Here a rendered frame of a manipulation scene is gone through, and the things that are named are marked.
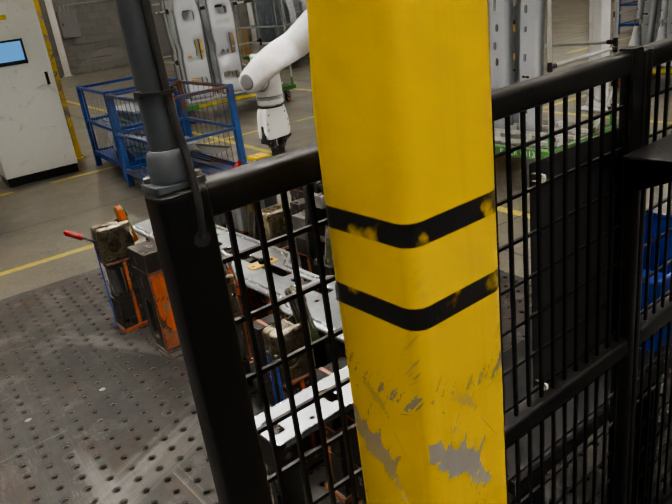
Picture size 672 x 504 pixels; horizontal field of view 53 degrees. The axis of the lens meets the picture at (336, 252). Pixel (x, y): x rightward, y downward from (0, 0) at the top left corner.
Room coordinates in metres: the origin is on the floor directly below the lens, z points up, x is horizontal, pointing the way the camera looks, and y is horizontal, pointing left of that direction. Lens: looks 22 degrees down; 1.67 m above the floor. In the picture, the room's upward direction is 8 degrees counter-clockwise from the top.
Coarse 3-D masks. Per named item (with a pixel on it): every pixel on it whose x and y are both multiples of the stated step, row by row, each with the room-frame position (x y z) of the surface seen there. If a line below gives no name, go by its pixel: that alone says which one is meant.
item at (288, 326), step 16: (288, 320) 1.23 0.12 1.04; (272, 336) 1.17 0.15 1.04; (288, 336) 1.18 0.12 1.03; (272, 352) 1.17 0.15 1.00; (288, 352) 1.18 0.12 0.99; (304, 368) 1.19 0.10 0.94; (272, 384) 1.18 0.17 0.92; (304, 384) 1.19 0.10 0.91; (304, 448) 1.17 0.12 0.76; (320, 464) 1.18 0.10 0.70
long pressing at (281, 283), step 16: (144, 224) 2.15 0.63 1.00; (224, 240) 1.88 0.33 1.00; (240, 240) 1.86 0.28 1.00; (256, 240) 1.84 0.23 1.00; (256, 256) 1.72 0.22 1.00; (272, 256) 1.70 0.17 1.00; (288, 256) 1.68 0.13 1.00; (256, 272) 1.60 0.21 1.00; (304, 272) 1.55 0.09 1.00; (256, 288) 1.51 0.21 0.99; (288, 304) 1.39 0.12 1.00; (320, 304) 1.36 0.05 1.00; (336, 304) 1.35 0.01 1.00; (320, 320) 1.29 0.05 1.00; (336, 320) 1.28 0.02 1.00; (336, 336) 1.22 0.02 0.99
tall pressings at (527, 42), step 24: (504, 0) 5.78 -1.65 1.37; (528, 0) 5.58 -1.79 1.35; (504, 24) 5.77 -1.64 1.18; (528, 24) 5.57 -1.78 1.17; (504, 48) 5.76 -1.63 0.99; (528, 48) 5.57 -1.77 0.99; (504, 72) 5.76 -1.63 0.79; (528, 72) 5.56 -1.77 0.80; (504, 120) 5.75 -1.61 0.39; (528, 120) 5.54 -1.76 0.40
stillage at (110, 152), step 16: (112, 80) 8.22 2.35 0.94; (80, 96) 7.99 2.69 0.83; (96, 112) 7.53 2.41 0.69; (128, 112) 7.45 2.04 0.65; (112, 128) 7.01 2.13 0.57; (128, 128) 7.09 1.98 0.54; (96, 144) 8.01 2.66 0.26; (112, 144) 7.48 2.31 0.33; (128, 144) 7.33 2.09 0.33; (144, 144) 7.45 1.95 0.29; (96, 160) 7.98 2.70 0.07; (112, 160) 7.33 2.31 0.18; (144, 160) 7.13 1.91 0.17
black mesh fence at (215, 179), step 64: (576, 128) 0.74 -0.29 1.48; (640, 128) 0.80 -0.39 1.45; (256, 192) 0.48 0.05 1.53; (576, 192) 0.74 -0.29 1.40; (640, 192) 0.81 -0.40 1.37; (192, 256) 0.44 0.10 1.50; (320, 256) 0.52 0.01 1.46; (512, 256) 0.67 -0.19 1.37; (576, 256) 0.74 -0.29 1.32; (640, 256) 0.81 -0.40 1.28; (192, 320) 0.43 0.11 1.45; (512, 320) 0.67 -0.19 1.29; (576, 320) 0.74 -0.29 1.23; (640, 320) 0.85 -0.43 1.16; (192, 384) 0.45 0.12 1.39; (576, 384) 0.73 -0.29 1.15; (640, 384) 0.85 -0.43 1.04; (256, 448) 0.45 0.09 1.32; (320, 448) 0.50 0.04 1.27; (576, 448) 0.74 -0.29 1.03
